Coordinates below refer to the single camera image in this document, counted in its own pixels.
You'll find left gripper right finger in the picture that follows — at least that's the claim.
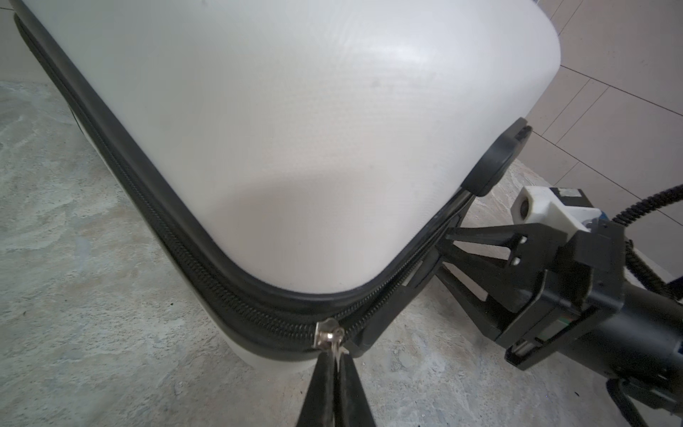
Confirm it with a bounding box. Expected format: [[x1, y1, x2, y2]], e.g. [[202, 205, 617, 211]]
[[335, 353, 376, 427]]

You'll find black and white suitcase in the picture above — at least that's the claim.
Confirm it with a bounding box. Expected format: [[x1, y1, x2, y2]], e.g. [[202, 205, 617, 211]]
[[12, 1, 561, 366]]

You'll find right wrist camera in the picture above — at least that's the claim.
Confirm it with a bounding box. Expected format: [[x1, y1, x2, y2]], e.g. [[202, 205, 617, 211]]
[[510, 186, 608, 242]]

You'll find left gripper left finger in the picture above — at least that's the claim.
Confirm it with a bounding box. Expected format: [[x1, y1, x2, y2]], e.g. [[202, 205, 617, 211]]
[[296, 350, 336, 427]]

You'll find right black corrugated cable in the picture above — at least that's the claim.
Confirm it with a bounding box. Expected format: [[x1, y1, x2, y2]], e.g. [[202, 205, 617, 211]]
[[605, 183, 683, 427]]

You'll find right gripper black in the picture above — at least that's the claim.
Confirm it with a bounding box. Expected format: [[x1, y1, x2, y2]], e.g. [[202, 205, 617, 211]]
[[436, 220, 682, 392]]

